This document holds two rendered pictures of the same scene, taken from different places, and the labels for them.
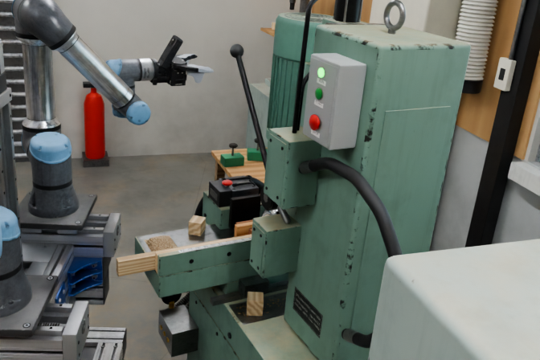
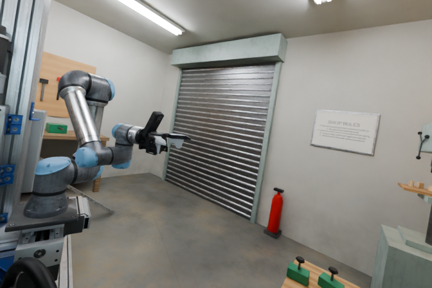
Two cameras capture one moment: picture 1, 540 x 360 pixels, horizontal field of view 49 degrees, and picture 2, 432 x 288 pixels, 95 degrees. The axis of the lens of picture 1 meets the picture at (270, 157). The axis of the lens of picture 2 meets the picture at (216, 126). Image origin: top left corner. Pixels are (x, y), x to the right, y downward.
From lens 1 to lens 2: 1.87 m
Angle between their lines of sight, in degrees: 60
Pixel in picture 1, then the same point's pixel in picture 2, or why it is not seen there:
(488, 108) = not seen: outside the picture
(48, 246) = (16, 234)
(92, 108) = (274, 202)
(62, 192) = (35, 198)
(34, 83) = not seen: hidden behind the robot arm
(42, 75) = not seen: hidden behind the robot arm
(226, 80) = (373, 218)
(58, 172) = (36, 181)
